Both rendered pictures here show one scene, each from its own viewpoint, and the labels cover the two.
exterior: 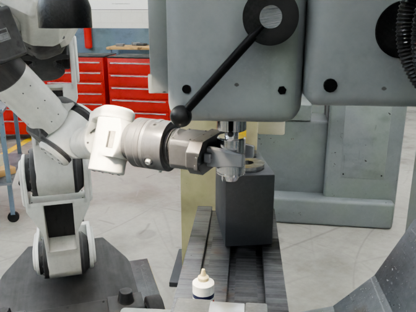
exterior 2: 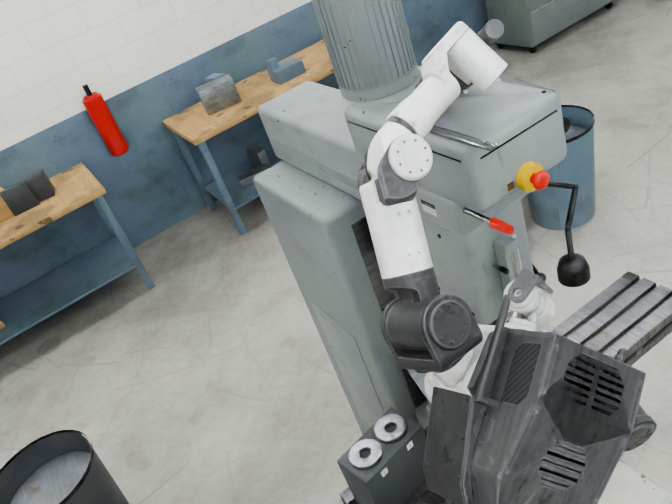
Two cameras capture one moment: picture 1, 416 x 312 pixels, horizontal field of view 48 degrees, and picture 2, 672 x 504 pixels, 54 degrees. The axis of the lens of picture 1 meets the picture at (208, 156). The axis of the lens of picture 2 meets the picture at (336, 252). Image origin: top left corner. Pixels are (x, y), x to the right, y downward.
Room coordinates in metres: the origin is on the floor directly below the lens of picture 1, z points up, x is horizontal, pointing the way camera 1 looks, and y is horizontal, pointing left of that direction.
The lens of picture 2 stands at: (1.63, 1.02, 2.47)
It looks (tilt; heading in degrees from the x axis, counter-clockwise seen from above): 33 degrees down; 245
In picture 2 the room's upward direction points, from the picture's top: 21 degrees counter-clockwise
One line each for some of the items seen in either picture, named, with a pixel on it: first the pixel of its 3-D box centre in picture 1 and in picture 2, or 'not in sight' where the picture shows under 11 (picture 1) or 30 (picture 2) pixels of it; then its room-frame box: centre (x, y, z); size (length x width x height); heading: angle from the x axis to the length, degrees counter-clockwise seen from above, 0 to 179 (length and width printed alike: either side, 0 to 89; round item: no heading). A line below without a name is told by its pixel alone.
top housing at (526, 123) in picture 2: not in sight; (447, 130); (0.74, -0.05, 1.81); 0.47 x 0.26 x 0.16; 85
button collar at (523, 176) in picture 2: not in sight; (530, 176); (0.76, 0.19, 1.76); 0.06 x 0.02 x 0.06; 175
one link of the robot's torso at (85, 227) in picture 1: (64, 248); not in sight; (1.48, 0.50, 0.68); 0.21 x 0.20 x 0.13; 17
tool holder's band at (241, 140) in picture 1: (231, 138); not in sight; (0.74, -0.04, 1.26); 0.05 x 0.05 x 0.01
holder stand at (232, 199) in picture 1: (242, 192); (387, 462); (1.17, -0.09, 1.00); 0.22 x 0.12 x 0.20; 5
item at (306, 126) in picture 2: not in sight; (352, 143); (0.70, -0.54, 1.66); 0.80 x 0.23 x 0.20; 85
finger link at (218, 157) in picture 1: (223, 158); not in sight; (0.71, -0.03, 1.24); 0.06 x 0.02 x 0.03; 67
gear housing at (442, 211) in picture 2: not in sight; (451, 176); (0.74, -0.08, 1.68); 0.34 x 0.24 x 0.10; 85
